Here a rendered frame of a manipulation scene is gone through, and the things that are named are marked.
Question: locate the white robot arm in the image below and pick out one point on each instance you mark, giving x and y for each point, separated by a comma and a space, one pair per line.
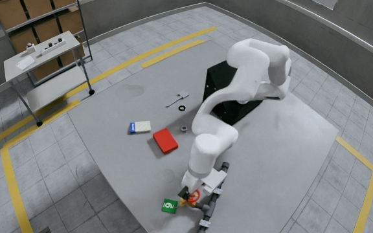
251, 57

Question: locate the green square tag with white number 6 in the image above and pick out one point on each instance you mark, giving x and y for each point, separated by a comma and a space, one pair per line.
170, 205

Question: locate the red rectangular block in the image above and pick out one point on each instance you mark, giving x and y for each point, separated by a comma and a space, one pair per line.
165, 141

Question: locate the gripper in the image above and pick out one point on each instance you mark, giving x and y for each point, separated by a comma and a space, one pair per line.
190, 184

